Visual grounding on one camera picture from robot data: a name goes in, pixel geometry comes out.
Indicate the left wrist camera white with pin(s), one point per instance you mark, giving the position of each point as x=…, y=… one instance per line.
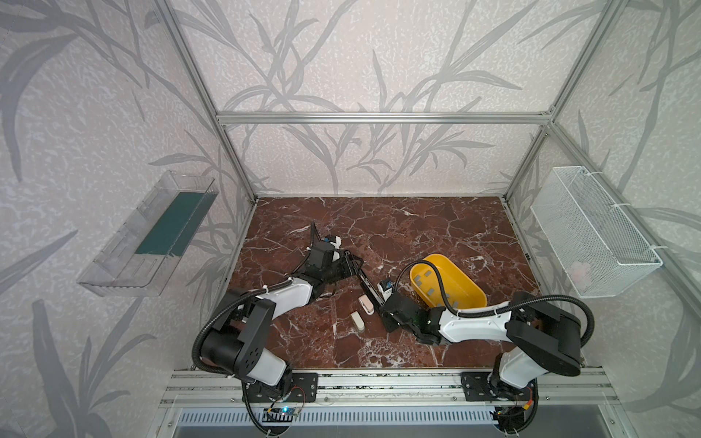
x=333, y=240

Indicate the pink object in basket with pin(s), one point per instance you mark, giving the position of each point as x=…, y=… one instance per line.
x=580, y=275

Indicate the clear acrylic wall shelf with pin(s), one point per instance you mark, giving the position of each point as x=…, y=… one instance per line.
x=139, y=260

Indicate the black stapler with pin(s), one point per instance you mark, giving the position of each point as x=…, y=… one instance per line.
x=354, y=267

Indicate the circuit board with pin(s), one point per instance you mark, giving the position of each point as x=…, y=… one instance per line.
x=512, y=421
x=283, y=413

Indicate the left circuit board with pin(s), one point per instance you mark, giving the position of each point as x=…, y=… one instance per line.
x=283, y=413

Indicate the right circuit board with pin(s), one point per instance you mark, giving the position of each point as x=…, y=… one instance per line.
x=512, y=421

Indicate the pink mini stapler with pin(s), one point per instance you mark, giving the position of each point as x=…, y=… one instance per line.
x=366, y=305

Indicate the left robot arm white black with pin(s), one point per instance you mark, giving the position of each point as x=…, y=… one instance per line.
x=233, y=342

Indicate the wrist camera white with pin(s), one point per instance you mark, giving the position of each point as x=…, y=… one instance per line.
x=385, y=288
x=333, y=240

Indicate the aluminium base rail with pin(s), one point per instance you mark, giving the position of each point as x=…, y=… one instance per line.
x=391, y=387

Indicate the white wire mesh basket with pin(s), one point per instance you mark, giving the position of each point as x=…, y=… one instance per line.
x=584, y=223

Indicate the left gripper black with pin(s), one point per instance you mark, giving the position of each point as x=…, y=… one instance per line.
x=340, y=266

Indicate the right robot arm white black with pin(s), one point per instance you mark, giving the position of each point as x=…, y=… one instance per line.
x=547, y=332

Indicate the yellow plastic tray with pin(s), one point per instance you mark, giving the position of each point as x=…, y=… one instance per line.
x=462, y=292

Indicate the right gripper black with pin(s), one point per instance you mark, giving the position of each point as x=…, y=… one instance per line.
x=392, y=306

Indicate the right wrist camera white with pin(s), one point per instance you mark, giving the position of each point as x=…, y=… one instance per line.
x=385, y=288

